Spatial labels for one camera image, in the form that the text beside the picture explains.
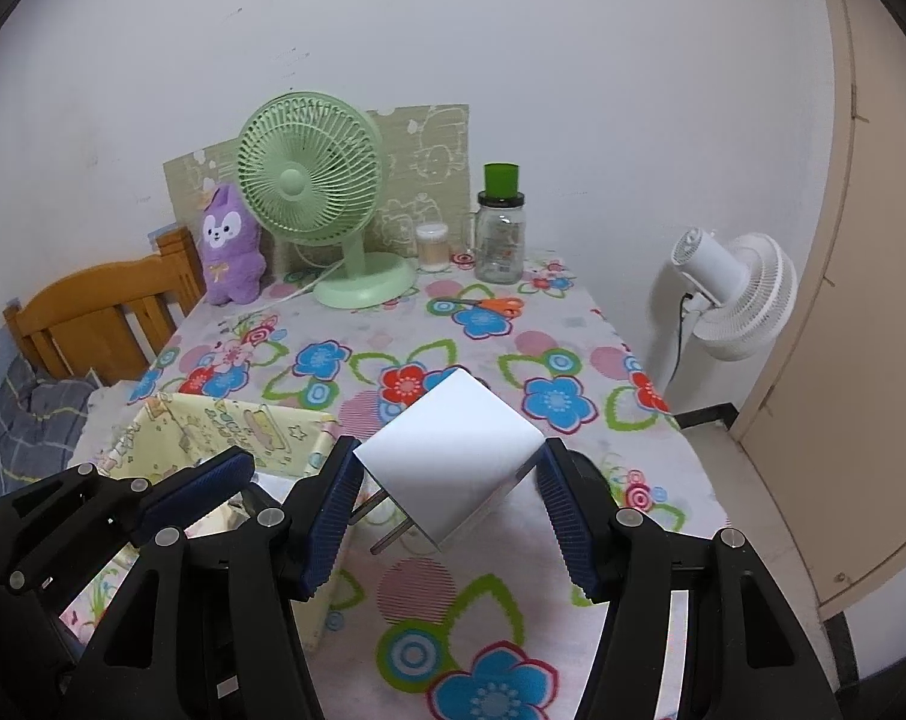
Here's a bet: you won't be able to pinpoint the beige wooden door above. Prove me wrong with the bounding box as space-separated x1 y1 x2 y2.
733 0 906 617

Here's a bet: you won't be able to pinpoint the green desk fan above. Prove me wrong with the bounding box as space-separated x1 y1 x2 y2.
235 91 416 310

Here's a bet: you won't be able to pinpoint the glass mason jar mug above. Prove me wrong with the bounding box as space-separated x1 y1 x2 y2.
461 192 526 284

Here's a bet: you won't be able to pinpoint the orange handled scissors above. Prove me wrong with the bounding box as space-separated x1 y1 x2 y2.
450 298 524 317

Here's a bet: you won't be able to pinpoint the purple plush rabbit toy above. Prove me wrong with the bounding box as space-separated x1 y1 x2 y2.
199 182 266 305

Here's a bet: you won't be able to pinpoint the floral tablecloth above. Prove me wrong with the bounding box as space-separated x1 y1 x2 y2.
76 255 727 718

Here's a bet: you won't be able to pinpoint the wooden bed headboard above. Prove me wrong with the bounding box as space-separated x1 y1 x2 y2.
4 226 206 385

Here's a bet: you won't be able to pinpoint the blue plaid bedding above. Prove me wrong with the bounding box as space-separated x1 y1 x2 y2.
0 356 100 497

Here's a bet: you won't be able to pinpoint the white fan black cable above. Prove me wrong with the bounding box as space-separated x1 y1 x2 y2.
666 291 699 392

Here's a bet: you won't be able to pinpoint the green cup on jar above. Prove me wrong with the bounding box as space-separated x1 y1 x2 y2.
484 163 520 200

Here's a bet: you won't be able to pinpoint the cotton swab container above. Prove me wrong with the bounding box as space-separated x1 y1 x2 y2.
416 223 451 273

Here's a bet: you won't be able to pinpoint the yellow cartoon storage box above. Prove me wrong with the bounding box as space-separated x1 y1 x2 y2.
61 394 339 652

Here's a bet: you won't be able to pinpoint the small white cube charger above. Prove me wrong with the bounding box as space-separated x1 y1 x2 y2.
350 369 546 556

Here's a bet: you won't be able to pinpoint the green fan white cable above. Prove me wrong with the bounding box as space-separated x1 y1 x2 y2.
261 257 346 309

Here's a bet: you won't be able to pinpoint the white circulator fan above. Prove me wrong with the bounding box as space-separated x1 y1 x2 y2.
670 227 798 362

